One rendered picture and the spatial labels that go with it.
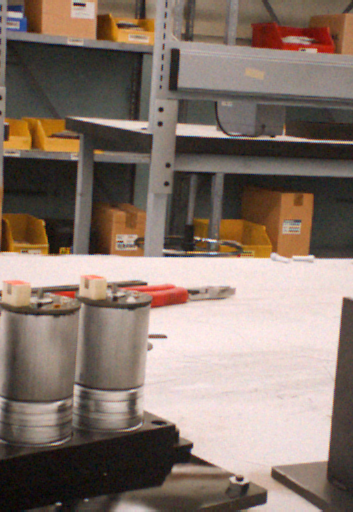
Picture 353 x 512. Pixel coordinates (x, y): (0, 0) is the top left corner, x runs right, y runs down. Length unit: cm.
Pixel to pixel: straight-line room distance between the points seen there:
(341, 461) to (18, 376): 11
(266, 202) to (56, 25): 126
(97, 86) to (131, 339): 463
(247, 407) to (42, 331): 16
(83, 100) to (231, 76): 215
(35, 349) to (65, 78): 460
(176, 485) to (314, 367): 21
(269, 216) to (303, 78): 209
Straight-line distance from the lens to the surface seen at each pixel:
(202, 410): 46
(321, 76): 298
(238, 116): 305
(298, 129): 319
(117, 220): 456
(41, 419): 34
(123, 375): 35
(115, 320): 35
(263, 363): 54
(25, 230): 477
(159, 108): 281
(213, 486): 35
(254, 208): 510
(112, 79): 499
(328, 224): 553
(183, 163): 290
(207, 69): 283
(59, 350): 33
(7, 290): 34
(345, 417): 37
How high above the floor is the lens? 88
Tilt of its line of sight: 9 degrees down
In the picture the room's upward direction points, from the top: 4 degrees clockwise
